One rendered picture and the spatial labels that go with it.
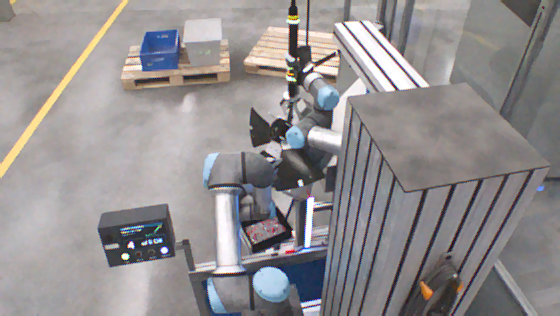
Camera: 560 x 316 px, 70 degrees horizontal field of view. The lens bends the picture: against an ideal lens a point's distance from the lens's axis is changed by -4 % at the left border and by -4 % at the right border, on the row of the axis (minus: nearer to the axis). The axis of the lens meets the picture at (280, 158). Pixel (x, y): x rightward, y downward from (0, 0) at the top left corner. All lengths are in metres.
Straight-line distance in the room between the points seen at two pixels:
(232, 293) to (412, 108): 0.87
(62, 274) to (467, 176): 2.93
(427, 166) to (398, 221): 0.09
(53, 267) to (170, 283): 0.86
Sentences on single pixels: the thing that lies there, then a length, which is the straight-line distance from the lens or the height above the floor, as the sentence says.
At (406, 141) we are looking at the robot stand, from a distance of 0.69.
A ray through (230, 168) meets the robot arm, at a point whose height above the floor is 1.49.
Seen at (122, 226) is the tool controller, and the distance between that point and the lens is 1.65.
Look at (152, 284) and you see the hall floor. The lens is 2.99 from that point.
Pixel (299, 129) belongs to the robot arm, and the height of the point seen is 1.58.
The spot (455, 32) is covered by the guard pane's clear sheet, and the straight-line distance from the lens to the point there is 1.97.
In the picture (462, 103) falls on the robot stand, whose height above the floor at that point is 2.03.
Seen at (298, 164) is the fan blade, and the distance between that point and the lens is 1.87.
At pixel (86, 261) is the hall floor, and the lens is 3.26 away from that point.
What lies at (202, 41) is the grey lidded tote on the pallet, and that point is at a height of 0.46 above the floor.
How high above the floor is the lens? 2.44
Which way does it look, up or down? 41 degrees down
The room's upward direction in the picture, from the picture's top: straight up
